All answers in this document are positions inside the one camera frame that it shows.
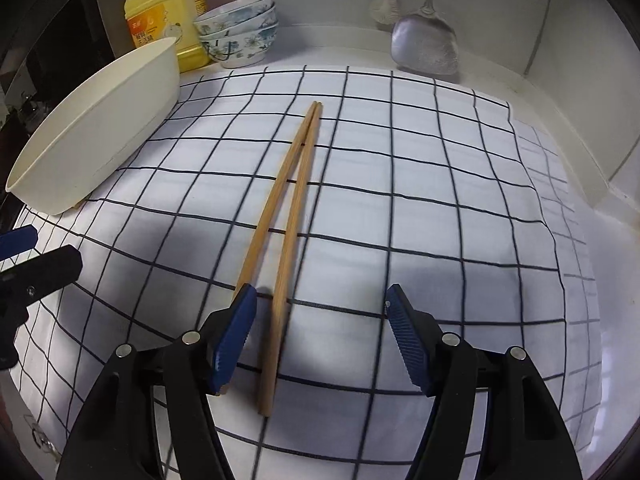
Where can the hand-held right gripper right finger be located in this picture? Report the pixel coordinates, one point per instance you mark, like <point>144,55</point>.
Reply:
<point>407,340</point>

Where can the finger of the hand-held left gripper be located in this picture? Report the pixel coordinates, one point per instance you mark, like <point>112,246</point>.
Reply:
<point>45,272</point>
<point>17,242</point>

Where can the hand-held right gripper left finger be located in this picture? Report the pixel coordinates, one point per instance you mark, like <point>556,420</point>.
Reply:
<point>235,335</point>

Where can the wooden chopstick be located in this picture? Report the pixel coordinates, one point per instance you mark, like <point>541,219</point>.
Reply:
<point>280,185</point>
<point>290,260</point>

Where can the white oval plastic basin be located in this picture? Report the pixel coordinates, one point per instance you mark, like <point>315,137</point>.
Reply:
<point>100,150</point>

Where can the white checked cloth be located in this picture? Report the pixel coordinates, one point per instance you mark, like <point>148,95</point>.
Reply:
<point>400,210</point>

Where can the black stove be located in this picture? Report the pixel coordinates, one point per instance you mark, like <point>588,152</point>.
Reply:
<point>45,35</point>

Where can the yellow detergent pump bottle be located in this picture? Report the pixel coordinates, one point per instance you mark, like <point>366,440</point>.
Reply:
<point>170,15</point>

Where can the floral ceramic bowl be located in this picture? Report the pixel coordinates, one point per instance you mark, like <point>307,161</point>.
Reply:
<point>235,15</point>
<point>245,52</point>
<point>250,35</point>

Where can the metal spatula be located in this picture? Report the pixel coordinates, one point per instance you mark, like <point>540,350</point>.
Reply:
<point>425,42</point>

